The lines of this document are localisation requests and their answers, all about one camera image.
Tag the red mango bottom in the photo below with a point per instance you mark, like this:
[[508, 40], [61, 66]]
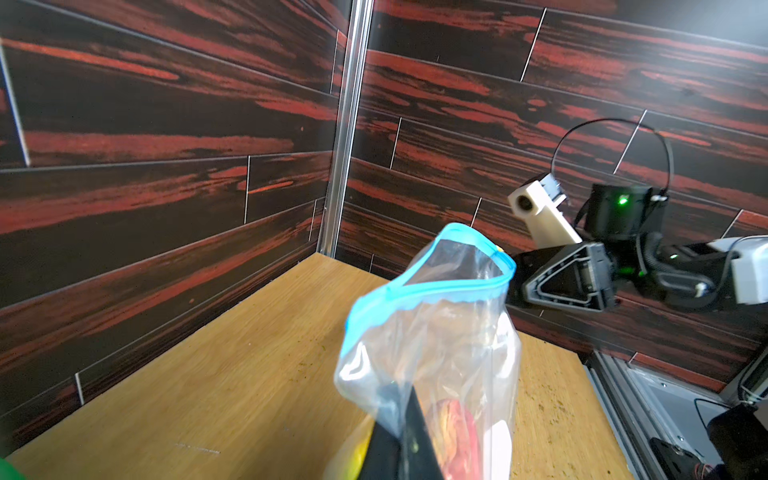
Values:
[[454, 436]]

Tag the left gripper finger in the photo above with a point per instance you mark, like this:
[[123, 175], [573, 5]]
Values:
[[409, 456]]

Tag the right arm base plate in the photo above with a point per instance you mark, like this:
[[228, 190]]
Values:
[[678, 464]]

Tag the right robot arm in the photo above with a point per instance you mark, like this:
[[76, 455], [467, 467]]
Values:
[[712, 276]]

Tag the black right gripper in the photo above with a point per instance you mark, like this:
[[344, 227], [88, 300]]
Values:
[[578, 265]]

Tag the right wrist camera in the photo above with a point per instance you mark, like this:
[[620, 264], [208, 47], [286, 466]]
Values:
[[536, 203]]

